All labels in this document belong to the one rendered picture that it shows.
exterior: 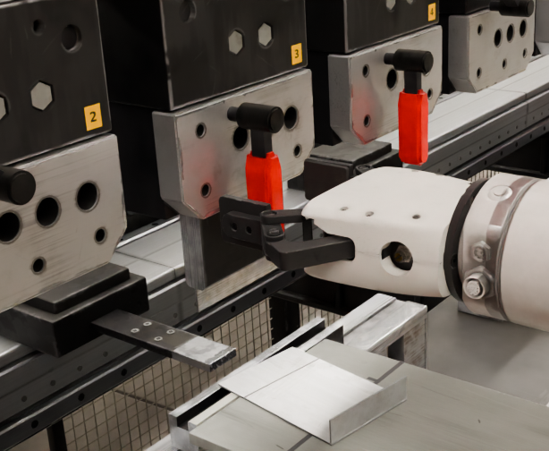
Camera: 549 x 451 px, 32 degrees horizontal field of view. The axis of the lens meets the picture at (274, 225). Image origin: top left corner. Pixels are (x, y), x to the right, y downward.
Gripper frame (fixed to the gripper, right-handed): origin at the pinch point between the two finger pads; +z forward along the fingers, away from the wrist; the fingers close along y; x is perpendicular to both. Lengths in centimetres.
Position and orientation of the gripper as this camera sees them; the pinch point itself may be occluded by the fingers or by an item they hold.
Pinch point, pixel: (277, 199)
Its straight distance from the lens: 66.8
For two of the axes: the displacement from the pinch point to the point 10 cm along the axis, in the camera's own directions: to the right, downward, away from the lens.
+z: -7.8, -1.8, 5.9
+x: -0.6, -9.3, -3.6
